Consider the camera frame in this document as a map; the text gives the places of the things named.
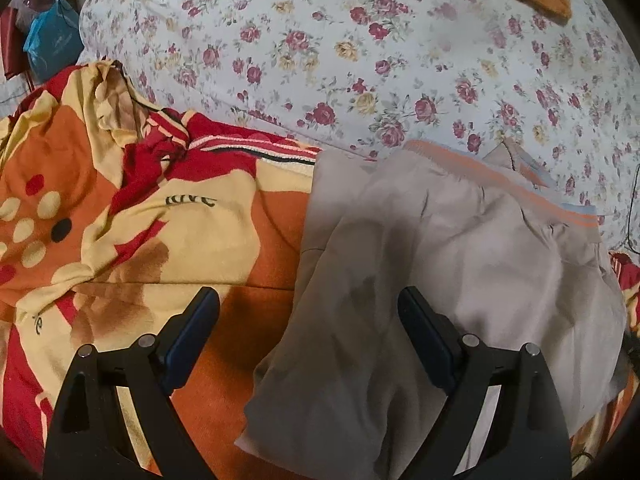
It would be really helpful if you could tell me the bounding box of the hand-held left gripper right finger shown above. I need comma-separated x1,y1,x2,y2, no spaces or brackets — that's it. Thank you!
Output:
397,286,574,480

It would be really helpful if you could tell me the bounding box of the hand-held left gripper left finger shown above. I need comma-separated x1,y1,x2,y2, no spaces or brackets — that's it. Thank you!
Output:
42,286,221,480

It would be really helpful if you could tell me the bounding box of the beige jacket with striped cuffs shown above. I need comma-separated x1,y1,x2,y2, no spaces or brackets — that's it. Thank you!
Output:
234,139,629,480

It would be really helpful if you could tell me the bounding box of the orange red cream printed blanket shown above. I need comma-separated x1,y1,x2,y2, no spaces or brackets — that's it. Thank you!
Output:
0,59,640,480

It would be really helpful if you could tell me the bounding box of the floral bed sheet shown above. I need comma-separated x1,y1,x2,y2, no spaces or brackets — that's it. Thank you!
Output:
79,0,640,257

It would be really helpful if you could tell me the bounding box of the blue bag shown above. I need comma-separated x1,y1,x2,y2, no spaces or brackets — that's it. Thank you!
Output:
22,0,85,85

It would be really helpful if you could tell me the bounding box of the dark red cloth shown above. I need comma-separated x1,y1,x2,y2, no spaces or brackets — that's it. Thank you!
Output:
0,6,32,82

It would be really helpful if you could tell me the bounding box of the black cable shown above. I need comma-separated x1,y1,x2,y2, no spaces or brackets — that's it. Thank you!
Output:
621,162,640,257

